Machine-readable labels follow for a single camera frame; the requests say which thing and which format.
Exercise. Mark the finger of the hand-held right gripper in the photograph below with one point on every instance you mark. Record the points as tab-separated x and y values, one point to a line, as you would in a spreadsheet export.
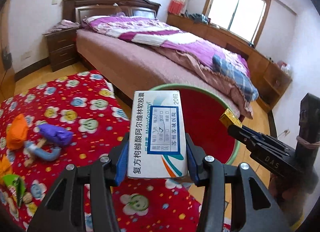
240	135
253	133

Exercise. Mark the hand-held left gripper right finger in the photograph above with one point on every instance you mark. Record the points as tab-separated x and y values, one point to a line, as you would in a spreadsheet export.
192	164

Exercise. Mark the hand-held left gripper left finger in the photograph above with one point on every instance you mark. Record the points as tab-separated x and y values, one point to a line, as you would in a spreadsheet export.
121	162

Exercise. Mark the small yellow box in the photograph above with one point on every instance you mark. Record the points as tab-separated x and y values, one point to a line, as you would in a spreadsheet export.
230	118

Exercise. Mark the red bucket with green rim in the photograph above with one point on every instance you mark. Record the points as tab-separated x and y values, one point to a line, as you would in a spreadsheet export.
207	122

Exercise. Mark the white medicine box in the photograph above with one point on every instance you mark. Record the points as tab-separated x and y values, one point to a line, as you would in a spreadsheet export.
157	132

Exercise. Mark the wooden window cabinet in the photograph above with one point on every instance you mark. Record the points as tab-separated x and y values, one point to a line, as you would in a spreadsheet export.
272	76

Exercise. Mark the blue plaid pillow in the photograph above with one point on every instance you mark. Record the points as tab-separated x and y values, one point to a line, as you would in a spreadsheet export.
232	71

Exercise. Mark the red smiley-flower tablecloth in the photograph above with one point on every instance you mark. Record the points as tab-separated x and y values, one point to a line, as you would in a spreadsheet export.
75	112

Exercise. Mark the purple blue toy figure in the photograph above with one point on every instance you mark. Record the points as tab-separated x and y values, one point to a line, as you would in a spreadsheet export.
56	134

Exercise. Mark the white plastic bag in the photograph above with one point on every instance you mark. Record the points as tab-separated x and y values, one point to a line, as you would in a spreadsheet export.
285	68

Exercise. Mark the pink blanket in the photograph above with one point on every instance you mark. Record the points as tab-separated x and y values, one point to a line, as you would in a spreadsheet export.
200	71

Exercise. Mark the blue wrapper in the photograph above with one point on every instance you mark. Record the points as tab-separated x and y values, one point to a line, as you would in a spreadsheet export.
45	154

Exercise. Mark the green snack packet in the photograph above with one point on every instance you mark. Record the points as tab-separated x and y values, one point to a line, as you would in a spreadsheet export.
13	187

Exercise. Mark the orange peel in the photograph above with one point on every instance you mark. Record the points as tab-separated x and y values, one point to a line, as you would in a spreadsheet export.
5	169

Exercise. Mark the blue clothes heap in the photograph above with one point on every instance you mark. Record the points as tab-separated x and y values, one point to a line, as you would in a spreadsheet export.
198	18

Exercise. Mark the wooden framed window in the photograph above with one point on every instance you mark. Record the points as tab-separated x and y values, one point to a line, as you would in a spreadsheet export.
237	9

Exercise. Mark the dark wooden nightstand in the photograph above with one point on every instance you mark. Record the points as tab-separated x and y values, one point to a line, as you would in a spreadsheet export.
62	49

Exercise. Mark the purple patterned quilt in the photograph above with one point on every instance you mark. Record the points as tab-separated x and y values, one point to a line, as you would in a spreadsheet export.
155	34

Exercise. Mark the light wooden wardrobe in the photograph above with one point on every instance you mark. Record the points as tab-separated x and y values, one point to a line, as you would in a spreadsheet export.
6	81

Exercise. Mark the pile of pink clothes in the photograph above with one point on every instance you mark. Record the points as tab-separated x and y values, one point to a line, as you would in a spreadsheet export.
63	25

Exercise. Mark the black hanging pouch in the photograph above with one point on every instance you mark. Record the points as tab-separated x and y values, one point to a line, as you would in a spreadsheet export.
6	58

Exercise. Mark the dark wooden bed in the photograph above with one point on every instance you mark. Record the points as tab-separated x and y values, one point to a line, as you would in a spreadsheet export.
105	1

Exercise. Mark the wall socket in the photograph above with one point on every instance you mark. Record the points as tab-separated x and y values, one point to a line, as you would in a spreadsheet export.
26	55

